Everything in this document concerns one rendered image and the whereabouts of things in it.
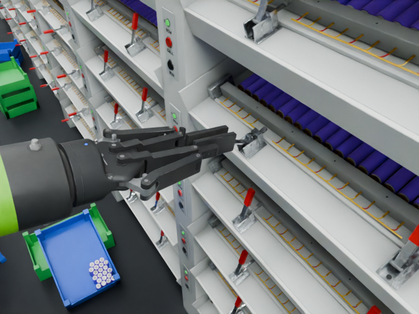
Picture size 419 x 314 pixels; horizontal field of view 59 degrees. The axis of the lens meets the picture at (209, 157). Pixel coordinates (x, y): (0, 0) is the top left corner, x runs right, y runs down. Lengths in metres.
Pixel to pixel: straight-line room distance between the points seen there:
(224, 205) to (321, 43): 0.41
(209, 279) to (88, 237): 0.63
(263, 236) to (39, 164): 0.44
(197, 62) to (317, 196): 0.31
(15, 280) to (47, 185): 1.26
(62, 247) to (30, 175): 1.17
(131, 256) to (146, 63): 0.91
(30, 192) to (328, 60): 0.34
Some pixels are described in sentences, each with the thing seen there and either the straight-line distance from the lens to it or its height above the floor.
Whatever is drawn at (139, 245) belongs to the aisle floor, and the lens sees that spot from 1.59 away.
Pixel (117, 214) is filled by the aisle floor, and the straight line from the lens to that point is 1.72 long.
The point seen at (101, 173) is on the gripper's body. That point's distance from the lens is 0.42.
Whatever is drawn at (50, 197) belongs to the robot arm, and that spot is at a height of 1.00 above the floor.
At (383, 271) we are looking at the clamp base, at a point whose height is 0.89.
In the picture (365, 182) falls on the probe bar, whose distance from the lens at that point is 0.51.
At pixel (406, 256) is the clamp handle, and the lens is 0.46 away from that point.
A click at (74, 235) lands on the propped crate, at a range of 1.57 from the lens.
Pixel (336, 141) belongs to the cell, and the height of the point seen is 0.94.
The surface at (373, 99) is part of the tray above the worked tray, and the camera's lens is 0.39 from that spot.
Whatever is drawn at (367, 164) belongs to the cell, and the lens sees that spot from 0.53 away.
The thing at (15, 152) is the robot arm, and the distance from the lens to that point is 0.41.
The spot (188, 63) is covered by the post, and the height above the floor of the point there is 0.98.
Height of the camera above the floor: 1.27
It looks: 40 degrees down
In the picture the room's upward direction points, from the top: straight up
